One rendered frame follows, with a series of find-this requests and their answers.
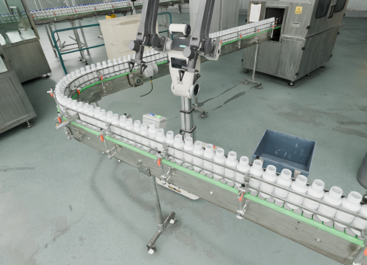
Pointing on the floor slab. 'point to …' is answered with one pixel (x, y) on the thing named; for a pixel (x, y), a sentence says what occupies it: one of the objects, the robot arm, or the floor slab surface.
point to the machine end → (297, 30)
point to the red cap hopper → (50, 25)
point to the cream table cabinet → (120, 35)
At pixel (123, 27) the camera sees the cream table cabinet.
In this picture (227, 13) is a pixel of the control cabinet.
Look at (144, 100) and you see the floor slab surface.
